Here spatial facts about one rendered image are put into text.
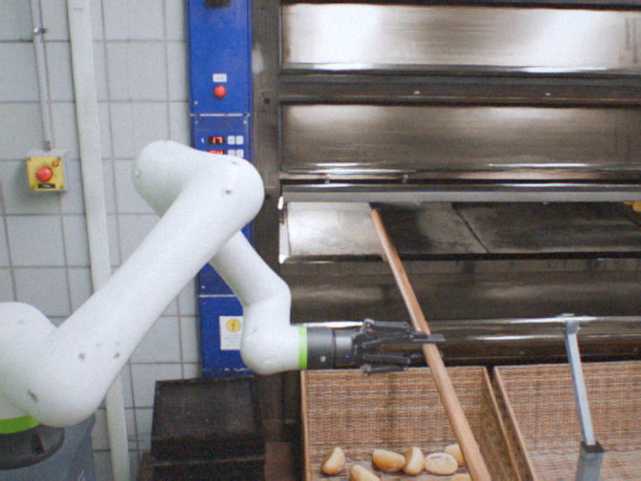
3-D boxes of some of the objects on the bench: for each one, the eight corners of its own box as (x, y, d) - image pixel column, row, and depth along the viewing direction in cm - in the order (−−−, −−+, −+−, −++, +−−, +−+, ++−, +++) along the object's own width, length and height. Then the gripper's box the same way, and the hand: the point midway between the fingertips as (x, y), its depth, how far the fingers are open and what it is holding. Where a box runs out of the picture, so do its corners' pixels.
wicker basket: (298, 446, 230) (298, 367, 220) (478, 440, 233) (486, 363, 224) (304, 561, 184) (304, 470, 175) (526, 553, 188) (539, 463, 178)
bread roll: (457, 464, 220) (458, 449, 218) (457, 478, 214) (459, 463, 212) (423, 461, 221) (423, 446, 219) (422, 474, 215) (423, 459, 213)
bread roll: (340, 464, 222) (354, 452, 219) (330, 484, 213) (343, 472, 210) (326, 452, 222) (340, 440, 219) (316, 471, 214) (329, 459, 210)
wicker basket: (481, 441, 233) (489, 364, 223) (651, 432, 237) (666, 357, 228) (533, 553, 188) (547, 463, 178) (741, 541, 192) (766, 452, 183)
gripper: (332, 305, 161) (442, 304, 163) (330, 372, 167) (436, 370, 168) (335, 322, 154) (449, 320, 156) (333, 389, 160) (443, 387, 161)
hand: (427, 346), depth 162 cm, fingers closed on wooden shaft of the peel, 3 cm apart
